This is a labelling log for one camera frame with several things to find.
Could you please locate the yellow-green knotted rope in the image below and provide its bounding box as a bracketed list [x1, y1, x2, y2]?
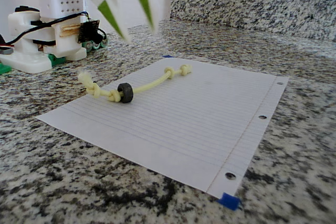
[77, 63, 193, 103]

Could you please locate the black hex nut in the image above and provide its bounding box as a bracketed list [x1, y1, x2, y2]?
[117, 82, 135, 104]

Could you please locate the green table clamp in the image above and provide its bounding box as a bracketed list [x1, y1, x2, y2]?
[48, 53, 67, 68]
[0, 62, 13, 76]

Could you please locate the lined loose-leaf paper sheet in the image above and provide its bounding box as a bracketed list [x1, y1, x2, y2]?
[36, 57, 290, 200]

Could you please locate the camera circuit board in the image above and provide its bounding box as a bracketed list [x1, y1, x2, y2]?
[78, 18, 108, 50]

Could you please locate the black cable on arm base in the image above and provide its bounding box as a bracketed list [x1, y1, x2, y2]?
[4, 10, 89, 47]

